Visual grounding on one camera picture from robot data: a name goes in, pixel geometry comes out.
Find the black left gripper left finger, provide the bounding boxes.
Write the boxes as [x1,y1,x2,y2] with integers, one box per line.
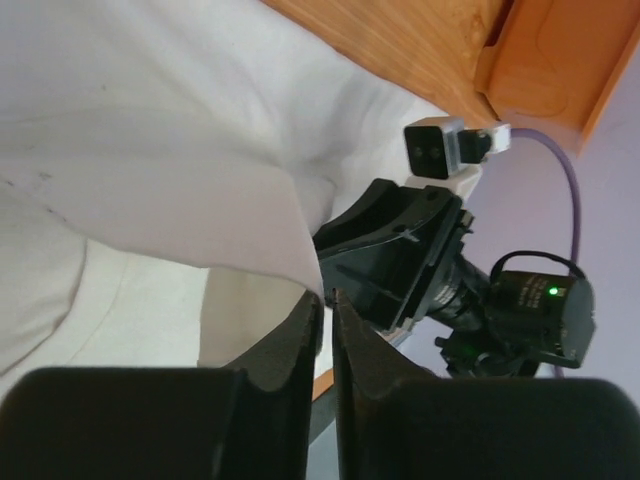
[1,293,323,479]

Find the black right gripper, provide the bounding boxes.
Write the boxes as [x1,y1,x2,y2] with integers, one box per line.
[313,179,596,378]

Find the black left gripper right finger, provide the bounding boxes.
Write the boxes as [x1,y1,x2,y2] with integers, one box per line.
[333,291,639,479]

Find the white t shirt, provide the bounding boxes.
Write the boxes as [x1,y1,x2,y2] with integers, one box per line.
[1,1,439,390]

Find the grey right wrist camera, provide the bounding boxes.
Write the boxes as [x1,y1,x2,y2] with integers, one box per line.
[403,116,511,200]

